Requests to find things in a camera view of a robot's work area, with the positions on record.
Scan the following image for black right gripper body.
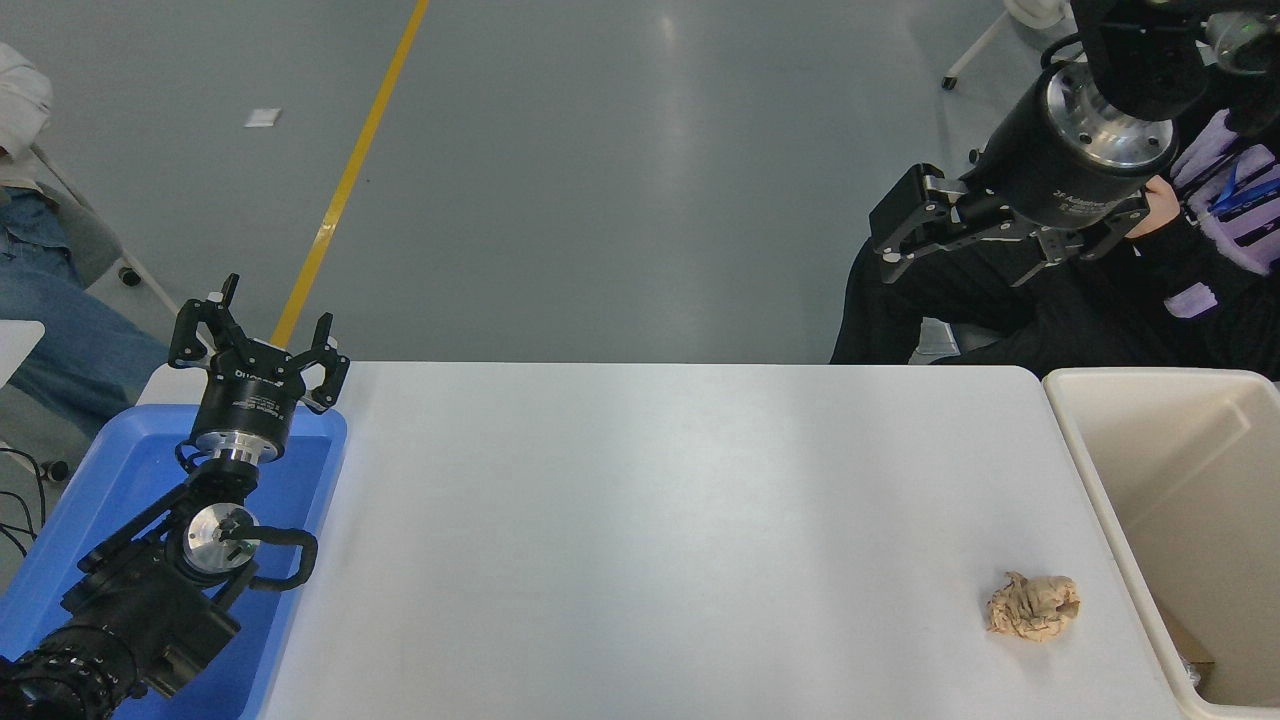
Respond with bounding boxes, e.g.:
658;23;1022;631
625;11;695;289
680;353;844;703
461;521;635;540
975;75;1163;233

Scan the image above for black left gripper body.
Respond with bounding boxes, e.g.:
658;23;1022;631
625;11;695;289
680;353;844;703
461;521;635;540
193;340;313;443

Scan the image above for tan paper ball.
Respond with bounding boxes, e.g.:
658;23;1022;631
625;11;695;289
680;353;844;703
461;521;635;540
985;571;1082;643

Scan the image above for person's left hand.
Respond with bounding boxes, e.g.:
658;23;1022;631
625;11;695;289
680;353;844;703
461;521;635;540
1128;176;1186;239

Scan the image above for person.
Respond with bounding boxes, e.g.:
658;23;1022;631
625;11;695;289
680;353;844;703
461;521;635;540
0;42;171;441
830;100;1280;383

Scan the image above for blue plastic tray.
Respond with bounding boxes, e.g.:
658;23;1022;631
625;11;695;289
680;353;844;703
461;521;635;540
0;403;349;720

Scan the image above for grey chair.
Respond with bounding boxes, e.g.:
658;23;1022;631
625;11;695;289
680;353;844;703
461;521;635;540
28;143;183;317

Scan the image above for white office chair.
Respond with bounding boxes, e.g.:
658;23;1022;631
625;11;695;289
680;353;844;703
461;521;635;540
940;0;1079;166

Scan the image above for white side table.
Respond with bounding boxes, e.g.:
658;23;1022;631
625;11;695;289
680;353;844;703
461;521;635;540
0;320;47;389

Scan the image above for large pale bin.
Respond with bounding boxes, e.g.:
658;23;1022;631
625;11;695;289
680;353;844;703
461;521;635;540
1042;367;1280;720

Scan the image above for brown cardboard piece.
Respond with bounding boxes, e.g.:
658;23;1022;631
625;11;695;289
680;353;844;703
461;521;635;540
1162;603;1218;691

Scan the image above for black floor cables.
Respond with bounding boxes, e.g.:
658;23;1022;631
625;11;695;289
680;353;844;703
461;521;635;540
0;447;71;559

